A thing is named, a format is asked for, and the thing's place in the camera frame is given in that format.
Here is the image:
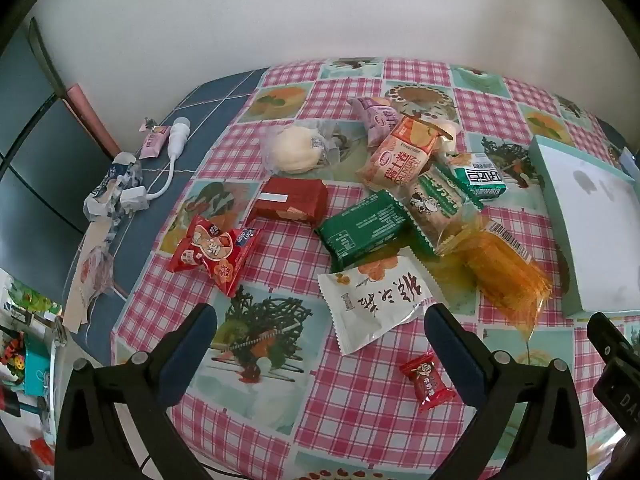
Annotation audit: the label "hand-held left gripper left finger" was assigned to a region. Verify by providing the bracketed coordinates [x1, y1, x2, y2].
[55, 302, 218, 480]

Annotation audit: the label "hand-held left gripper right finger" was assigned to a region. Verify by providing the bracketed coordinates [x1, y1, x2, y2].
[424, 304, 588, 480]

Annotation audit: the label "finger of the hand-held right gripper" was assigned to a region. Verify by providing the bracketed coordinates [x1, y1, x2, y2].
[586, 311, 637, 367]

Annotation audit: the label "small red candy packet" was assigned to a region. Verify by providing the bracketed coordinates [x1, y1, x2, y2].
[398, 351, 457, 413]

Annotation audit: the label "white snack packet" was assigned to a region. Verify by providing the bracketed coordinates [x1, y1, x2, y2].
[317, 247, 448, 357]

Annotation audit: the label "red snack packet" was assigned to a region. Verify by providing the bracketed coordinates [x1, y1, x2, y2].
[165, 214, 263, 298]

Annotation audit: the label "teal shallow box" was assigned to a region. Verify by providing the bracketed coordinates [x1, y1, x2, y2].
[527, 135, 640, 318]

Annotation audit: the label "green white biscuit packet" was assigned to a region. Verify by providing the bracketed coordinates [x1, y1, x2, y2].
[404, 162, 483, 256]

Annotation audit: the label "green white drink carton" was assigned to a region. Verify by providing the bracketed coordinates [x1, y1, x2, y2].
[450, 152, 508, 203]

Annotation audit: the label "dark red box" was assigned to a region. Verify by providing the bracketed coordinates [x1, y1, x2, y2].
[245, 176, 329, 226]

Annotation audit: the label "purple cake roll packet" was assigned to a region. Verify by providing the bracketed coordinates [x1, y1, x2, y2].
[348, 96, 403, 148]

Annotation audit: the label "orange translucent snack packet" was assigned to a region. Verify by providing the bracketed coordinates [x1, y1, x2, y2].
[434, 212, 553, 343]

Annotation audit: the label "clear plastic bag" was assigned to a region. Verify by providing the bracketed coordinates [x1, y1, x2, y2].
[62, 220, 126, 333]

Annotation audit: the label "teal paper bag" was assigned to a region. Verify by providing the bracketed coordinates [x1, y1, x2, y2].
[22, 347, 58, 396]

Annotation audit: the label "crumpled blue white wrapper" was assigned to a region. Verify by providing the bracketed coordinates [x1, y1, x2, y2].
[82, 151, 146, 221]

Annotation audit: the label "orange cake roll packet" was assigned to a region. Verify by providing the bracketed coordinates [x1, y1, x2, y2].
[356, 115, 448, 193]

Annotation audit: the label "small pink packet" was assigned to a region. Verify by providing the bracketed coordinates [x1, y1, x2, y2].
[139, 117, 171, 160]

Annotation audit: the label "clear packet pale pastries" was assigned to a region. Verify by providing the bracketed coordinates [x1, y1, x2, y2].
[420, 112, 461, 161]

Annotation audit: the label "clear bag white bun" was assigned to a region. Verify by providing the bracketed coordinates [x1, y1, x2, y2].
[260, 122, 346, 176]

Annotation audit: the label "dark grey cabinet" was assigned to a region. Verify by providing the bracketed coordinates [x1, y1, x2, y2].
[0, 17, 121, 281]

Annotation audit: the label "pink board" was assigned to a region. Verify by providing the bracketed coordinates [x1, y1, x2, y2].
[65, 84, 121, 156]

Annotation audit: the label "white charger cable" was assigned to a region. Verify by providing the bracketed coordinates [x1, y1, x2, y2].
[120, 116, 192, 211]

